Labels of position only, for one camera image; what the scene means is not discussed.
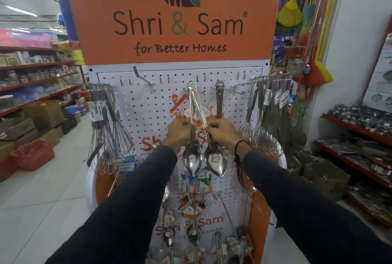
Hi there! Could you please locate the person's left forearm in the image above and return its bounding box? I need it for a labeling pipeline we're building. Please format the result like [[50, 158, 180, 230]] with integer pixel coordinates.
[[45, 144, 178, 264]]

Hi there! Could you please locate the person's right hand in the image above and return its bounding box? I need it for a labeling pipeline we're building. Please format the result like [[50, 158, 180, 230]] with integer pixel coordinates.
[[204, 118, 246, 155]]

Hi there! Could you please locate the red shelf rack with steelware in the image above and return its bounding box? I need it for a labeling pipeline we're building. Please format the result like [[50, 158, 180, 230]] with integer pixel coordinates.
[[313, 104, 392, 228]]

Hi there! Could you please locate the bunch of steel whisks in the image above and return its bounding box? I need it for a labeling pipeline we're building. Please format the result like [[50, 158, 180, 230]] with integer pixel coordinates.
[[238, 74, 295, 158], [86, 82, 135, 176]]

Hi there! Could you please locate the red plastic basket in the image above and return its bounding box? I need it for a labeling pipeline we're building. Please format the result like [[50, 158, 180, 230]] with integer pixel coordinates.
[[10, 139, 56, 172]]

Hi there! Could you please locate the orange printed sign board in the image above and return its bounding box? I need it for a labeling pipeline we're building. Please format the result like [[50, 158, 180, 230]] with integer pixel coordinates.
[[60, 0, 285, 66]]

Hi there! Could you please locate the bundle of colourful brooms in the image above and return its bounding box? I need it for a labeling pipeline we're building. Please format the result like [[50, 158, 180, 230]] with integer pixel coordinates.
[[274, 0, 344, 87]]

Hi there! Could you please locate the red shelf rack with goods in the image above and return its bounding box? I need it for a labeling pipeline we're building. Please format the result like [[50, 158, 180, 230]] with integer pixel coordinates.
[[0, 45, 85, 118]]

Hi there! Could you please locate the blue pillar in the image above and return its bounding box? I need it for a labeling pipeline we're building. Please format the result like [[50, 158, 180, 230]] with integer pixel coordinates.
[[49, 0, 79, 42]]

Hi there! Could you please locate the steel ladle handle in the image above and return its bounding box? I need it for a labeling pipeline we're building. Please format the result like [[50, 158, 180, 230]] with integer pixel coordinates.
[[215, 80, 225, 120]]

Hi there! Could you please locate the row of hanging steel utensils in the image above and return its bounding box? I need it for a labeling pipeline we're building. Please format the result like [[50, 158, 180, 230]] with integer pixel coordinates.
[[158, 178, 255, 264]]

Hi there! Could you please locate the person's right forearm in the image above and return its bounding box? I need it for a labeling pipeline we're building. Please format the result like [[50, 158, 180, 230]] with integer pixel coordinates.
[[235, 141, 392, 264]]

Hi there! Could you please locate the white pegboard display stand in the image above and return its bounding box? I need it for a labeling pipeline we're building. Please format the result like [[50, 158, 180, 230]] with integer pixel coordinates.
[[85, 60, 289, 264]]

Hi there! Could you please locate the white product poster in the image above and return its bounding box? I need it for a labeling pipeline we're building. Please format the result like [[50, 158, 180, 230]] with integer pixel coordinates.
[[362, 32, 392, 114]]

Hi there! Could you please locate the steel serving spoon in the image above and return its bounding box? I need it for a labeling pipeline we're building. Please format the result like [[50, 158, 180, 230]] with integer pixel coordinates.
[[182, 81, 204, 177], [190, 89, 229, 178]]

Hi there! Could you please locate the long metal pegboard hook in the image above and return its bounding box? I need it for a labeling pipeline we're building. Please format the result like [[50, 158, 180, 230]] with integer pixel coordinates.
[[232, 76, 293, 88]]

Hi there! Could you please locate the person's left hand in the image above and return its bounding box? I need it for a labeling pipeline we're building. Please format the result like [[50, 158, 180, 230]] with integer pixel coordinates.
[[162, 118, 197, 154]]

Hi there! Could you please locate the black wrist band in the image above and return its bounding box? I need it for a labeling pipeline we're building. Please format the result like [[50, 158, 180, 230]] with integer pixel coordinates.
[[234, 139, 255, 166]]

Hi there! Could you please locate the brown cardboard box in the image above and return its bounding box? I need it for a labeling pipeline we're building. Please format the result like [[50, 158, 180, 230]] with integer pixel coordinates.
[[303, 161, 351, 202], [37, 126, 64, 147], [23, 100, 65, 130], [0, 118, 36, 142]]

